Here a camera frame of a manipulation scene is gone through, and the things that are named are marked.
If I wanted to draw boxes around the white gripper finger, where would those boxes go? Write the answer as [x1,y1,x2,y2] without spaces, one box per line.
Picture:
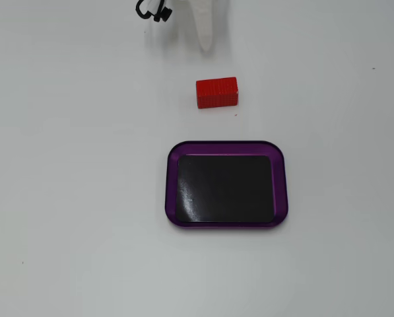
[186,0,224,54]

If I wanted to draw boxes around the red dotted cube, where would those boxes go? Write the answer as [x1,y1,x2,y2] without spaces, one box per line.
[195,77,240,109]

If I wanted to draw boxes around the black tray mat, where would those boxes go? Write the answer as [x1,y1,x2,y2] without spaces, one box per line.
[176,154,277,224]

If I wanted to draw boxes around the purple metal tray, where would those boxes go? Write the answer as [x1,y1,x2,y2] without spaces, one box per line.
[165,140,289,230]

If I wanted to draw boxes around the black cable tie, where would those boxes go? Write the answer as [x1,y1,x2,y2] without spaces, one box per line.
[153,7,174,23]

